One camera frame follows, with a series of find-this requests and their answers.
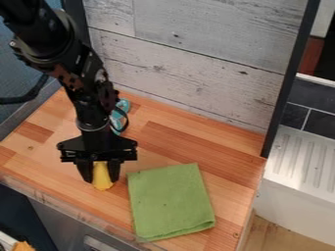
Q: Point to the green cloth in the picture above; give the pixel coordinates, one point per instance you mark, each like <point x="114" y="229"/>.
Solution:
<point x="168" y="202"/>

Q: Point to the teal toy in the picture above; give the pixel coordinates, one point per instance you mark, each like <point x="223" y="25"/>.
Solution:
<point x="119" y="115"/>

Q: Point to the yellow toy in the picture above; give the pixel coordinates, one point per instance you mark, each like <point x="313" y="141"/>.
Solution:
<point x="102" y="179"/>

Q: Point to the white toy kitchen unit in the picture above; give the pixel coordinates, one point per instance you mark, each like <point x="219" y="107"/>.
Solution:
<point x="301" y="176"/>

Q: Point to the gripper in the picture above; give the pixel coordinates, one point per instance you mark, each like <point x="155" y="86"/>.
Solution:
<point x="97" y="145"/>

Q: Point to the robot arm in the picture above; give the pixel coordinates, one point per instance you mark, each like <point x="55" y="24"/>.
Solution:
<point x="52" y="55"/>

